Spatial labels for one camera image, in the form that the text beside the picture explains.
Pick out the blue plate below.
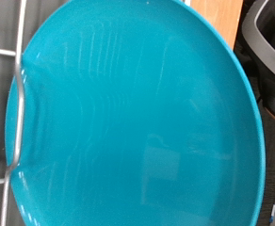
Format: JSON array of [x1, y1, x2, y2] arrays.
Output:
[[4, 0, 267, 226]]

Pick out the steel wire dish rack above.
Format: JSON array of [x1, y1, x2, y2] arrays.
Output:
[[0, 0, 28, 226]]

